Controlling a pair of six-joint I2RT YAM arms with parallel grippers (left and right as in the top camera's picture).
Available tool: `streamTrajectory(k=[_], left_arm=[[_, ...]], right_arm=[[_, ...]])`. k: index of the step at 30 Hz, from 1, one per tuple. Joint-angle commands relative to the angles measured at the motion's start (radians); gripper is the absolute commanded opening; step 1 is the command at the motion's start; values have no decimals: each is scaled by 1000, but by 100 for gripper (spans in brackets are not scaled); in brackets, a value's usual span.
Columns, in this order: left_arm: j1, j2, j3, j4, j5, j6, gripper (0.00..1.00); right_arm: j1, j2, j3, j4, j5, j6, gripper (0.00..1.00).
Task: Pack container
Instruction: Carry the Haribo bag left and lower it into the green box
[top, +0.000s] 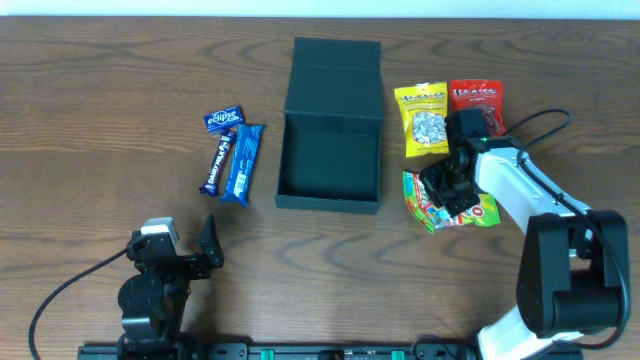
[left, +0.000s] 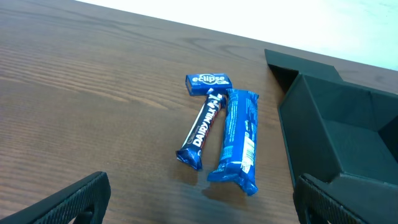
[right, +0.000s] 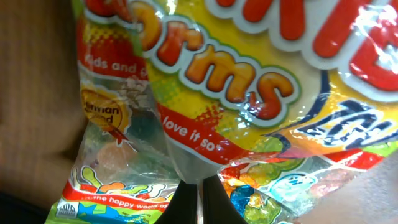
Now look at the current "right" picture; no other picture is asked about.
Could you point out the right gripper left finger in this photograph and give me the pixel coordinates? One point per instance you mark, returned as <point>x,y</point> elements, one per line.
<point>182,208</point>

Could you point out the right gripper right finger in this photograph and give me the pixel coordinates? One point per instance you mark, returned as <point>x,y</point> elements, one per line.
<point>217,206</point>

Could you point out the Haribo worms candy bag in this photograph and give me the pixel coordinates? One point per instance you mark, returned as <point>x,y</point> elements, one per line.
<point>285,101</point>

